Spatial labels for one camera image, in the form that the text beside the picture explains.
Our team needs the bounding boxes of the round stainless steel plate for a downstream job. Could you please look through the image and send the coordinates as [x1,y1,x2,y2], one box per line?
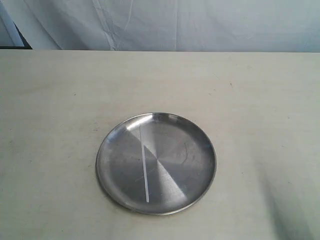
[95,112,217,216]

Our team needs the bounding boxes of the thin translucent glow stick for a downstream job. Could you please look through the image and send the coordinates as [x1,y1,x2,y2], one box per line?
[139,125,150,203]

